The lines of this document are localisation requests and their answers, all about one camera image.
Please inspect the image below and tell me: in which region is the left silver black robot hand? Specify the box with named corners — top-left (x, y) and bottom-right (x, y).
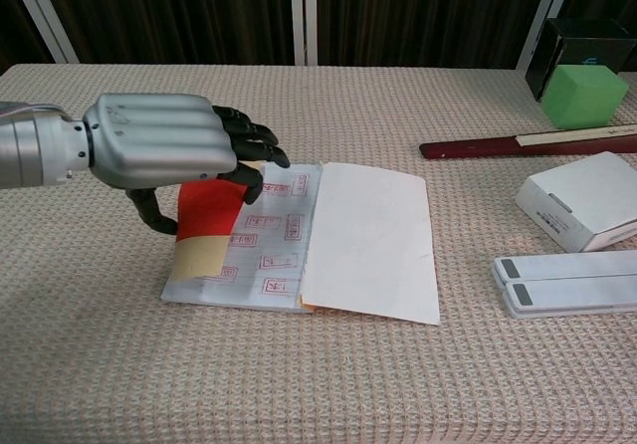
top-left (82, 93), bottom-right (292, 235)

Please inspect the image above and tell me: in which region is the red and gold bookmark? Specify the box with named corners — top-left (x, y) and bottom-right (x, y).
top-left (170, 159), bottom-right (265, 281)

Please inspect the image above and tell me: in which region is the notebook with red stamps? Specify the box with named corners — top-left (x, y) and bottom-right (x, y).
top-left (159, 160), bottom-right (442, 326)

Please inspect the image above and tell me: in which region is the beige waffle tablecloth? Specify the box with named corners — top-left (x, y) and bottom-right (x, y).
top-left (0, 63), bottom-right (637, 444)

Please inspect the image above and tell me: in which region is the long maroon and cream box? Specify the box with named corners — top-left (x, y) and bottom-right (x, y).
top-left (418, 123), bottom-right (637, 160)

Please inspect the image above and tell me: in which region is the green cube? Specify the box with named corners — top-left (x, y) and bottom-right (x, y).
top-left (540, 64), bottom-right (630, 130)

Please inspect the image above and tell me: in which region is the white rectangular cardboard box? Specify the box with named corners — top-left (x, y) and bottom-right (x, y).
top-left (515, 150), bottom-right (637, 254)

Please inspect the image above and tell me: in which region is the long flat white box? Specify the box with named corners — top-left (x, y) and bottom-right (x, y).
top-left (492, 249), bottom-right (637, 284)
top-left (502, 274), bottom-right (637, 321)

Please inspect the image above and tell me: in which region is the black cube box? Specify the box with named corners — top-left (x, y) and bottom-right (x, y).
top-left (525, 18), bottom-right (637, 103)

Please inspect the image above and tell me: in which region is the white partition post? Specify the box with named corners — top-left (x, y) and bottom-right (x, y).
top-left (515, 0), bottom-right (571, 72)
top-left (7, 0), bottom-right (81, 65)
top-left (290, 0), bottom-right (319, 66)

